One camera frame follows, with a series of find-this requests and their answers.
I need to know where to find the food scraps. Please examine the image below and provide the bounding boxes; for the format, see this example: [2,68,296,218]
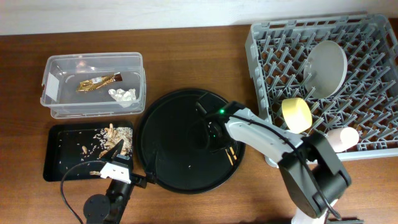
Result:
[75,123,133,177]

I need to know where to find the wooden chopstick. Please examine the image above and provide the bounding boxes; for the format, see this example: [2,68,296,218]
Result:
[225,149,234,166]
[229,147,237,160]

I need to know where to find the white tissue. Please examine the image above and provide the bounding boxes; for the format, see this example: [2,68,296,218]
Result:
[108,88,137,101]

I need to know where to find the gold snack wrapper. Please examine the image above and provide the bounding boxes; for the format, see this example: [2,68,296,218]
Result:
[76,72,123,91]

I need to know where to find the yellow bowl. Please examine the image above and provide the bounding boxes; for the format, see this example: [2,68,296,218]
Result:
[282,98,312,134]

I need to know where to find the grey plate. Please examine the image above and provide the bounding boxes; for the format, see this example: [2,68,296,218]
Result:
[303,40,348,99]

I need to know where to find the pink cup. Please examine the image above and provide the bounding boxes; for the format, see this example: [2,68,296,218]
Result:
[326,127,359,153]

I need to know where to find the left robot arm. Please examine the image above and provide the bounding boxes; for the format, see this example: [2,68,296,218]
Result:
[83,140,156,223]

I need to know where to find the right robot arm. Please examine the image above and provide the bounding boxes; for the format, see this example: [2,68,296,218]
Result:
[195,93,352,220]

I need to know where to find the grey dishwasher rack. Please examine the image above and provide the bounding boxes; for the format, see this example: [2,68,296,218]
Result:
[245,14,397,161]

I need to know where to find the round black serving tray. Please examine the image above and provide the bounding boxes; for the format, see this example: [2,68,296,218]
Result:
[135,88,246,194]

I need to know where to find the black rectangular tray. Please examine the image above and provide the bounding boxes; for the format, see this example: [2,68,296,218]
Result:
[42,120,134,183]

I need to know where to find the clear plastic bin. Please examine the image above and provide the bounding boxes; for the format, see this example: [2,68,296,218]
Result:
[40,52,146,119]

